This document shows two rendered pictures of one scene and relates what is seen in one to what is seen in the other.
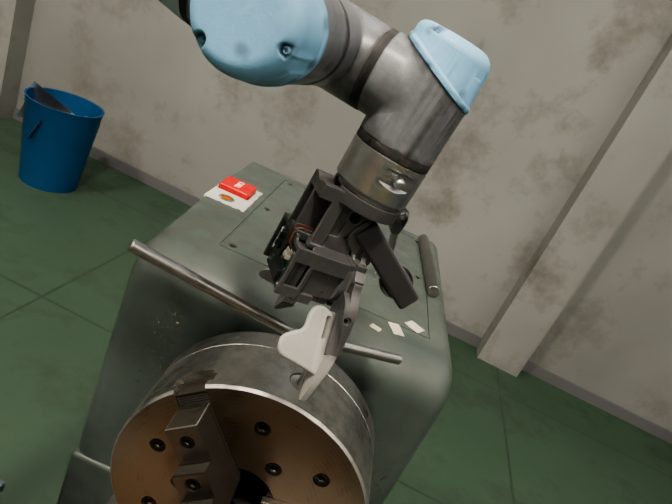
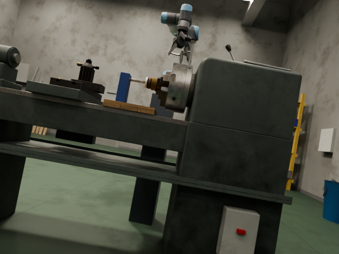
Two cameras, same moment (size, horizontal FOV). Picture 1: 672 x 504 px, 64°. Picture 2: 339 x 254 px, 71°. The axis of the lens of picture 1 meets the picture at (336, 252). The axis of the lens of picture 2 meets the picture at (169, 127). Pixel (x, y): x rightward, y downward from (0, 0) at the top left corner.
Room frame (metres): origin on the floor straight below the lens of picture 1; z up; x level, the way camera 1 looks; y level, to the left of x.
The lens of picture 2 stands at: (0.54, -1.55, 0.76)
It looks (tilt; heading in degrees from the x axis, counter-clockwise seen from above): 2 degrees up; 91
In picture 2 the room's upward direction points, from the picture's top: 10 degrees clockwise
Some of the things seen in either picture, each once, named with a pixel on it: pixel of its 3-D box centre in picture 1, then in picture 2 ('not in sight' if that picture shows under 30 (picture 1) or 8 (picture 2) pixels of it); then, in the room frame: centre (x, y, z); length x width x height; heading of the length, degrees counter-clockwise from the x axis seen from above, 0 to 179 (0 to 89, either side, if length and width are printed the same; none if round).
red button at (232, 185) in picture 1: (237, 189); not in sight; (0.97, 0.22, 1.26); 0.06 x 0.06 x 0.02; 1
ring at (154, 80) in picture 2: not in sight; (154, 83); (0.38, -0.02, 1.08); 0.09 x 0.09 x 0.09; 1
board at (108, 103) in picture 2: not in sight; (132, 110); (0.27, -0.02, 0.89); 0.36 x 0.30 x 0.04; 91
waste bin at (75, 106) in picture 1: (54, 137); (338, 200); (3.10, 1.91, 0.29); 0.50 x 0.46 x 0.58; 86
